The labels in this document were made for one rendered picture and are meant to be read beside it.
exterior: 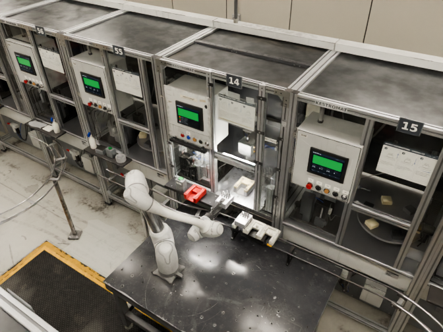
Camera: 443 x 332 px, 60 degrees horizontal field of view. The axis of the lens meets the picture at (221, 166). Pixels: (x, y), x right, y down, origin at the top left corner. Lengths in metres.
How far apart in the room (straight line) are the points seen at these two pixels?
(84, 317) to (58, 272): 0.62
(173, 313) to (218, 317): 0.32
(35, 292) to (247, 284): 2.10
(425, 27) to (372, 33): 0.66
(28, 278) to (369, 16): 5.24
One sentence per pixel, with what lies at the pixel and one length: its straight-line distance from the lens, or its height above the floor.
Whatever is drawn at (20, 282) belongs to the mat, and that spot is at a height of 0.01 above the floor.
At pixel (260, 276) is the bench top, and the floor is 0.68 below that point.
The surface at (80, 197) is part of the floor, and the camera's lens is 4.94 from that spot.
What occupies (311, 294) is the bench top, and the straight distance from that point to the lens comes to 2.98.
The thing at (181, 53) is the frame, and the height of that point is 2.01.
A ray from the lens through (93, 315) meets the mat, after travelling 3.80.
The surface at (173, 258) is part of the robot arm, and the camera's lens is 2.88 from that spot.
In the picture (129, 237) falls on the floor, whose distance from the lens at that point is 4.30.
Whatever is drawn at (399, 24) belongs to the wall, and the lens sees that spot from 5.89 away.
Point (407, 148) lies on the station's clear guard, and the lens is 2.38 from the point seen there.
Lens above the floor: 3.12
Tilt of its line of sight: 38 degrees down
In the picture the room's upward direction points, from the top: 1 degrees counter-clockwise
